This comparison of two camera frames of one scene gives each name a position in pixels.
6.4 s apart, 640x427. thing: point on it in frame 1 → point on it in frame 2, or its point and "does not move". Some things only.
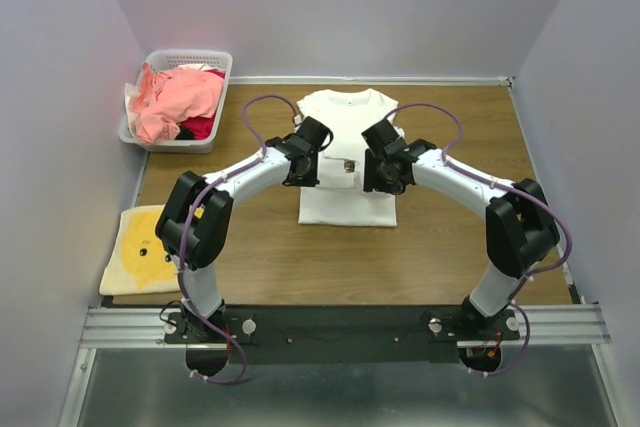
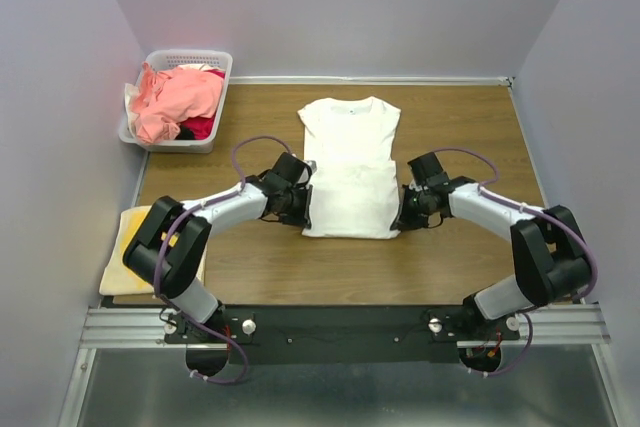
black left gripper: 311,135 → 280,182
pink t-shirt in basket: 164,100 does not move
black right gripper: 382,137 → 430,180
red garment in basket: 202,127 does not move
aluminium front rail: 145,327 does not move
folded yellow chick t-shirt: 139,261 does not move
